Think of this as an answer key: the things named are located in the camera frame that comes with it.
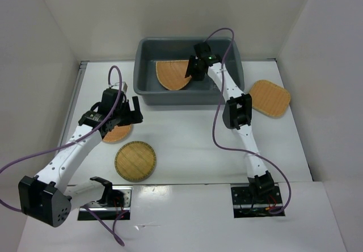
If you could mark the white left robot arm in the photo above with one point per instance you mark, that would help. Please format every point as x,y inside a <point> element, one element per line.
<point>47,196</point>

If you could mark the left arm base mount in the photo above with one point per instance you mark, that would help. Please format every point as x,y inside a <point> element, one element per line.
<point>119,202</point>

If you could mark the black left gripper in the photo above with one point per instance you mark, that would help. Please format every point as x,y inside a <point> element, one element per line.
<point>137,114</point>

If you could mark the round tan woven tray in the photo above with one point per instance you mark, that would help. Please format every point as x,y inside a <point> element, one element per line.
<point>118,134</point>

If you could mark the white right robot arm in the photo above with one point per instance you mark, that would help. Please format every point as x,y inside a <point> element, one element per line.
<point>236,116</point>

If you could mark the triangular woven tray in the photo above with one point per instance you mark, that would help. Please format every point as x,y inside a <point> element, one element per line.
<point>171,74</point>

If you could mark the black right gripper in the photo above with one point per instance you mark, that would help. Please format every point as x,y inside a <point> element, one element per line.
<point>190,70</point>

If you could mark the round green-rimmed bamboo tray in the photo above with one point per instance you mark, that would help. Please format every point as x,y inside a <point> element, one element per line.
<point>135,161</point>

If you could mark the grey plastic bin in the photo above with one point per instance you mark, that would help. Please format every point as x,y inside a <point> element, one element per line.
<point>153,49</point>

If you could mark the square woven tray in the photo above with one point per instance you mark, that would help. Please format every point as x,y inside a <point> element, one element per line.
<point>269,98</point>

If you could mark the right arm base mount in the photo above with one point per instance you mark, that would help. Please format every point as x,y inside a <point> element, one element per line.
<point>247,205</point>

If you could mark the aluminium table edge rail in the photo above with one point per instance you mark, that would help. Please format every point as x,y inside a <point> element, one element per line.
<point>73,101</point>

